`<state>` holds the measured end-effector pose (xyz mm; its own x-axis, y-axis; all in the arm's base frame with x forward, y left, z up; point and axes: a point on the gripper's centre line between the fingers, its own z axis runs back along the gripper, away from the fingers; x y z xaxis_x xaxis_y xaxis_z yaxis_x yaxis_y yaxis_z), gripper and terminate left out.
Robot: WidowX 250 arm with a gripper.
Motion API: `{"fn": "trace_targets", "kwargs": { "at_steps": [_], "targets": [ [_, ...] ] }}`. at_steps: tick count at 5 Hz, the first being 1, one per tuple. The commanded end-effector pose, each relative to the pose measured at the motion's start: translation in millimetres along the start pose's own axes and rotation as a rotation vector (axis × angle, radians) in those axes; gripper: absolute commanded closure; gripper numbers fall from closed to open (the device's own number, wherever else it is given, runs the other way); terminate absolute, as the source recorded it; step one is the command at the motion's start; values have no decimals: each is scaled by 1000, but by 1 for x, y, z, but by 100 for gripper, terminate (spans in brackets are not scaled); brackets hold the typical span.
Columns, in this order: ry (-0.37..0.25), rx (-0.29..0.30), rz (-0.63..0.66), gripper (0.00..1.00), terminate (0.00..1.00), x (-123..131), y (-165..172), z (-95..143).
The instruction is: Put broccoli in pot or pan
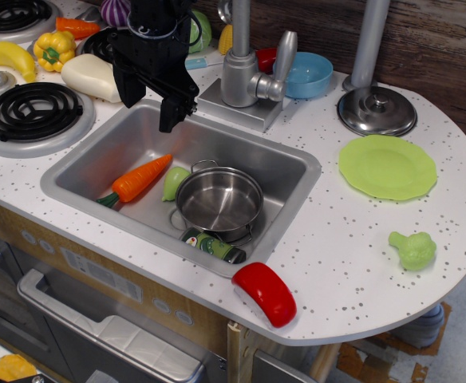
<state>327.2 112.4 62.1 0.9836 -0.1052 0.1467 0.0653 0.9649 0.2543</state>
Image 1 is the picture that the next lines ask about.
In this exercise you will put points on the yellow toy banana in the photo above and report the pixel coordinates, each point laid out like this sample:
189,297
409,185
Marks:
18,58

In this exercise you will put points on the small orange toy carrot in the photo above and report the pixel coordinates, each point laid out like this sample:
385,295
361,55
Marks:
77,27

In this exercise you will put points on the grey metal sink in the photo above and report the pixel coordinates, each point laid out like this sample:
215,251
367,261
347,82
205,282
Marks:
132,137

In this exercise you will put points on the grey support pole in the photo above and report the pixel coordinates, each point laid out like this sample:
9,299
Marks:
372,30

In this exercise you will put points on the orange toy carrot in sink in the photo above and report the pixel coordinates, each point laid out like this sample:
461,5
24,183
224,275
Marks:
128,186

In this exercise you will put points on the stainless steel pot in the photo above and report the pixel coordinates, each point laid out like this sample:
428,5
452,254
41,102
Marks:
222,201

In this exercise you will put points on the grey oven door handle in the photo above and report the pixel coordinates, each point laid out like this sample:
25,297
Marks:
108,344

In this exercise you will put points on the cream toy bottle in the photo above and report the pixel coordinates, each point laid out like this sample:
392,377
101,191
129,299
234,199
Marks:
92,76

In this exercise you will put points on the front left stove burner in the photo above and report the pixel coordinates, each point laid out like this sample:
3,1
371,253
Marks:
39,119

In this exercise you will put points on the light green toy pear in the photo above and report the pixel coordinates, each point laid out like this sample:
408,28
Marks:
173,179

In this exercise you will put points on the steel pot lid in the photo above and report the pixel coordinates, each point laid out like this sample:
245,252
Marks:
376,111

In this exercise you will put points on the light green plate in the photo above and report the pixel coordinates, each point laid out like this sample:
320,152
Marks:
387,167

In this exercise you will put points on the silver toy faucet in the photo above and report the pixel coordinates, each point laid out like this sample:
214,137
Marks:
245,95

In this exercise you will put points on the green toy cabbage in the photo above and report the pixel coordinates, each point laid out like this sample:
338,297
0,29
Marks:
201,34

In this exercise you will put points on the yellow toy corn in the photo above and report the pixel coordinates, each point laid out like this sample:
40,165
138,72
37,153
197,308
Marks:
226,40

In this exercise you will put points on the yellow object bottom left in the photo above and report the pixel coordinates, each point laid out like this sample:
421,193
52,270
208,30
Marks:
14,367

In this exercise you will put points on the purple toy onion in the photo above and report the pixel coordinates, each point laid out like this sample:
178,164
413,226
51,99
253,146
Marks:
115,12

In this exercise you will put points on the back left stove burner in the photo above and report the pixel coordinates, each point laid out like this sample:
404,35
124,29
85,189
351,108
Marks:
23,21

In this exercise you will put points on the blue plastic bowl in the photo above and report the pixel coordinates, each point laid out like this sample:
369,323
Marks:
309,76

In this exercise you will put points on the green toy can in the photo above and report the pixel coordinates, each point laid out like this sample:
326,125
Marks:
213,246

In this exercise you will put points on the red toy cup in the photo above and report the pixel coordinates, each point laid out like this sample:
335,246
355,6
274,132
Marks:
266,59

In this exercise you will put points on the yellow toy bell pepper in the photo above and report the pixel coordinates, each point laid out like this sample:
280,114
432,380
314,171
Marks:
54,50

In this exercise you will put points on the back right stove burner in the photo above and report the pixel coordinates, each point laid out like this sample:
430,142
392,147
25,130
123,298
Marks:
98,45

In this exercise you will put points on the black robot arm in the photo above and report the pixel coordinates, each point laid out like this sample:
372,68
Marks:
158,17

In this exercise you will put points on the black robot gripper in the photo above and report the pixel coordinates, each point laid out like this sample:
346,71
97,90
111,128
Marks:
143,62

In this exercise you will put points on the stove burner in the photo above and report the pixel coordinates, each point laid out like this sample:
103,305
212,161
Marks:
98,45
39,119
23,21

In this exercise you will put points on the green toy broccoli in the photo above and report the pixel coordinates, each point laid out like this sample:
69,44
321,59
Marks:
415,251

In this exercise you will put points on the blue handled toy knife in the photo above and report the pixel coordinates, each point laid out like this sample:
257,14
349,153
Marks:
203,59

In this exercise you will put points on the red toy cheese wedge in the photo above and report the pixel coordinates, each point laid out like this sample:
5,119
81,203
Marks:
266,294

